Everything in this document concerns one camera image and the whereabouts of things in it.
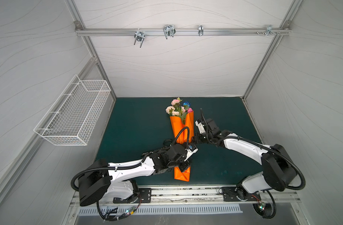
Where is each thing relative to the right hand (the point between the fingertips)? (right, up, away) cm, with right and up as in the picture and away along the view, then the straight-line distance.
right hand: (195, 134), depth 88 cm
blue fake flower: (-3, +21, +23) cm, 31 cm away
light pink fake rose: (-12, +21, +20) cm, 31 cm away
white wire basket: (-64, +11, -19) cm, 68 cm away
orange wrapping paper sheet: (-11, +6, +7) cm, 15 cm away
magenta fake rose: (-1, +16, +19) cm, 25 cm away
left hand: (-2, -11, -11) cm, 16 cm away
